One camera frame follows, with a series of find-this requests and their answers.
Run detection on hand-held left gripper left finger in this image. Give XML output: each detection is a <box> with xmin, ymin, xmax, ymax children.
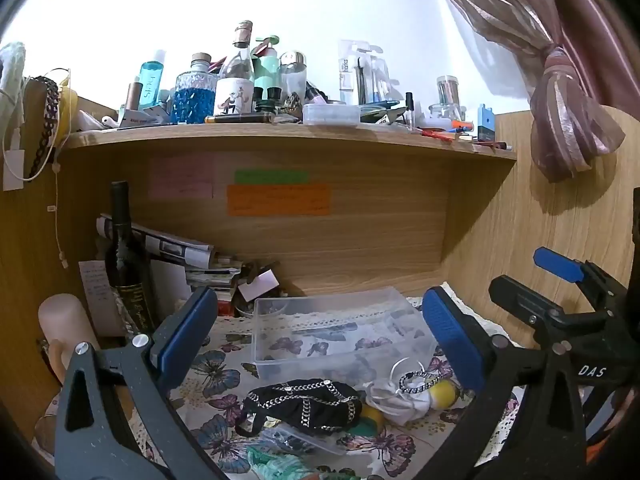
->
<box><xmin>54</xmin><ymin>286</ymin><xmax>236</xmax><ymax>480</ymax></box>

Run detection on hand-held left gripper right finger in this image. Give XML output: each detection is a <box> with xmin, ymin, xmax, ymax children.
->
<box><xmin>422</xmin><ymin>286</ymin><xmax>588</xmax><ymax>480</ymax></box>

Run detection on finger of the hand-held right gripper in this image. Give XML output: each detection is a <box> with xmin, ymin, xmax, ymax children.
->
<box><xmin>488</xmin><ymin>274</ymin><xmax>591</xmax><ymax>355</ymax></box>
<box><xmin>533</xmin><ymin>246</ymin><xmax>630</xmax><ymax>312</ymax></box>

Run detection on black white braided bracelet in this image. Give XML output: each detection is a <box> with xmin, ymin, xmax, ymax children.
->
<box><xmin>399</xmin><ymin>370</ymin><xmax>442</xmax><ymax>396</ymax></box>

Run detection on yellow ball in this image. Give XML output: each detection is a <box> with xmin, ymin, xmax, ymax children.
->
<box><xmin>430</xmin><ymin>379</ymin><xmax>460</xmax><ymax>411</ymax></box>

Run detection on white cloth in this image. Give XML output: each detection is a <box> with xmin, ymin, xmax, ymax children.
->
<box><xmin>365</xmin><ymin>380</ymin><xmax>433</xmax><ymax>427</ymax></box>

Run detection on clear plastic storage box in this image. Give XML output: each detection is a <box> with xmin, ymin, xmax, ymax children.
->
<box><xmin>251</xmin><ymin>286</ymin><xmax>438</xmax><ymax>380</ymax></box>

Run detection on green yellow sponge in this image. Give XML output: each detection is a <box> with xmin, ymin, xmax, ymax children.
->
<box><xmin>359</xmin><ymin>404</ymin><xmax>387</xmax><ymax>437</ymax></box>

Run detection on black cloth with silver chains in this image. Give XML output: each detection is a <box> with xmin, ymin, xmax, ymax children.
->
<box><xmin>235</xmin><ymin>379</ymin><xmax>363</xmax><ymax>437</ymax></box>

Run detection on clear plastic bag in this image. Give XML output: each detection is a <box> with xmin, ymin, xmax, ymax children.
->
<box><xmin>260</xmin><ymin>422</ymin><xmax>351</xmax><ymax>457</ymax></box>

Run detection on green mesh scrunchie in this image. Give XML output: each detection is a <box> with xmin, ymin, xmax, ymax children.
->
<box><xmin>247</xmin><ymin>447</ymin><xmax>321</xmax><ymax>480</ymax></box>

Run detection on stack of books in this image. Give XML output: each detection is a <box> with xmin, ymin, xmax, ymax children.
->
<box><xmin>184</xmin><ymin>255</ymin><xmax>247</xmax><ymax>317</ymax></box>

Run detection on butterfly printed cloth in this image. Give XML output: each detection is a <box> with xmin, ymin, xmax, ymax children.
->
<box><xmin>30</xmin><ymin>280</ymin><xmax>526</xmax><ymax>480</ymax></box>

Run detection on small pink box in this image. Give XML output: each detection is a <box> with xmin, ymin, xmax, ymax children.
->
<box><xmin>237</xmin><ymin>270</ymin><xmax>280</xmax><ymax>302</ymax></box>

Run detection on rolled newspaper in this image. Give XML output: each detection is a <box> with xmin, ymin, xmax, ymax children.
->
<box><xmin>96</xmin><ymin>212</ymin><xmax>216</xmax><ymax>268</ymax></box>

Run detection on orange clothing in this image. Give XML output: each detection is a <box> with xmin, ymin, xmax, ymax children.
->
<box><xmin>582</xmin><ymin>400</ymin><xmax>633</xmax><ymax>480</ymax></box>

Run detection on dark wine bottle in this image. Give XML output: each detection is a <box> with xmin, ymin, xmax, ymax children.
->
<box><xmin>105</xmin><ymin>180</ymin><xmax>157</xmax><ymax>335</ymax></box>

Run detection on white handwritten note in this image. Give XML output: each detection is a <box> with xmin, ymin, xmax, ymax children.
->
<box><xmin>78</xmin><ymin>259</ymin><xmax>126</xmax><ymax>337</ymax></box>

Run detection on pale pink candle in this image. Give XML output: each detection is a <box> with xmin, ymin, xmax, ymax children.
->
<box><xmin>37</xmin><ymin>294</ymin><xmax>102</xmax><ymax>386</ymax></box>

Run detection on pink sticky note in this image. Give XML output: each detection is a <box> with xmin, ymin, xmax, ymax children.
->
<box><xmin>148</xmin><ymin>156</ymin><xmax>215</xmax><ymax>199</ymax></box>

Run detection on blue pencil sharpener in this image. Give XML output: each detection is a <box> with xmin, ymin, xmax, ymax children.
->
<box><xmin>476</xmin><ymin>104</ymin><xmax>496</xmax><ymax>143</ymax></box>

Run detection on orange sticky note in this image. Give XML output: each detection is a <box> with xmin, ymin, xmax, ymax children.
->
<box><xmin>227</xmin><ymin>184</ymin><xmax>332</xmax><ymax>217</ymax></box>

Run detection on green sticky note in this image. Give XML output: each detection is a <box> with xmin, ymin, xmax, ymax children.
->
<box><xmin>235</xmin><ymin>170</ymin><xmax>309</xmax><ymax>184</ymax></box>

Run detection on glass jar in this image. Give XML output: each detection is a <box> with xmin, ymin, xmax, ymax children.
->
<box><xmin>429</xmin><ymin>102</ymin><xmax>463</xmax><ymax>123</ymax></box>

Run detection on clear cylinder of pencils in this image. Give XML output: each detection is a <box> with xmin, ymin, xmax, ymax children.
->
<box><xmin>436</xmin><ymin>75</ymin><xmax>460</xmax><ymax>108</ymax></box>

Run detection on wooden shelf board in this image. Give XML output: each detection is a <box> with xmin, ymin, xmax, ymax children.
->
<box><xmin>62</xmin><ymin>122</ymin><xmax>518</xmax><ymax>162</ymax></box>

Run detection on white toy airplane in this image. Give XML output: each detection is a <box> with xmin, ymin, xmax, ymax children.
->
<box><xmin>102</xmin><ymin>105</ymin><xmax>168</xmax><ymax>128</ymax></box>

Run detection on black gold marker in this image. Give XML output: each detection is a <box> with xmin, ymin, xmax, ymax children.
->
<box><xmin>205</xmin><ymin>112</ymin><xmax>276</xmax><ymax>125</ymax></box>

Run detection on faceted glass bottle blue liquid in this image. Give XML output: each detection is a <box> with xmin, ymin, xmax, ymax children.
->
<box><xmin>173</xmin><ymin>52</ymin><xmax>219</xmax><ymax>123</ymax></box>

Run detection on white charger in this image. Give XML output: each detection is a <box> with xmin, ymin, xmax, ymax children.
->
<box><xmin>2</xmin><ymin>150</ymin><xmax>26</xmax><ymax>192</ymax></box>

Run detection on tall blue liquid bottle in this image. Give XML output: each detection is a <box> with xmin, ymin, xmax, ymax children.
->
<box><xmin>137</xmin><ymin>50</ymin><xmax>167</xmax><ymax>111</ymax></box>

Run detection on clear glass bottle picture label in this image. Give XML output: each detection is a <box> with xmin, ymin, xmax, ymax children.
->
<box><xmin>214</xmin><ymin>20</ymin><xmax>256</xmax><ymax>117</ymax></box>

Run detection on yellow headband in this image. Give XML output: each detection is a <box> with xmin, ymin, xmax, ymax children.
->
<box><xmin>55</xmin><ymin>72</ymin><xmax>81</xmax><ymax>151</ymax></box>

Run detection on pink curtain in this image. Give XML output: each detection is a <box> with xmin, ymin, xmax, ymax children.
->
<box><xmin>422</xmin><ymin>0</ymin><xmax>640</xmax><ymax>111</ymax></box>

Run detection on clear rectangular plastic case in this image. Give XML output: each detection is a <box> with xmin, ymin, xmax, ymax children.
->
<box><xmin>302</xmin><ymin>103</ymin><xmax>362</xmax><ymax>126</ymax></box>

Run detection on brown braided headband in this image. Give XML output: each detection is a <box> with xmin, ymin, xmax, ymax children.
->
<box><xmin>22</xmin><ymin>76</ymin><xmax>63</xmax><ymax>180</ymax></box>

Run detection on mint green pump bottle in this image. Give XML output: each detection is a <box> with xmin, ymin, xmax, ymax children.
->
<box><xmin>252</xmin><ymin>35</ymin><xmax>281</xmax><ymax>103</ymax></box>

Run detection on clear bottle silver cap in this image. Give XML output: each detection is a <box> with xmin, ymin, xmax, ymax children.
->
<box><xmin>278</xmin><ymin>51</ymin><xmax>307</xmax><ymax>106</ymax></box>

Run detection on clear blister pack black brush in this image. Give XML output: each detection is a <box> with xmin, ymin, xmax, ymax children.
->
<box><xmin>338</xmin><ymin>40</ymin><xmax>373</xmax><ymax>106</ymax></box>

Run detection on white fluffy earmuffs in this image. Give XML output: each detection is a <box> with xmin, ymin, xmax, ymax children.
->
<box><xmin>0</xmin><ymin>42</ymin><xmax>27</xmax><ymax>126</ymax></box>

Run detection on white cable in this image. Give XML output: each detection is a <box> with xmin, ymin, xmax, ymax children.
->
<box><xmin>0</xmin><ymin>67</ymin><xmax>72</xmax><ymax>182</ymax></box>

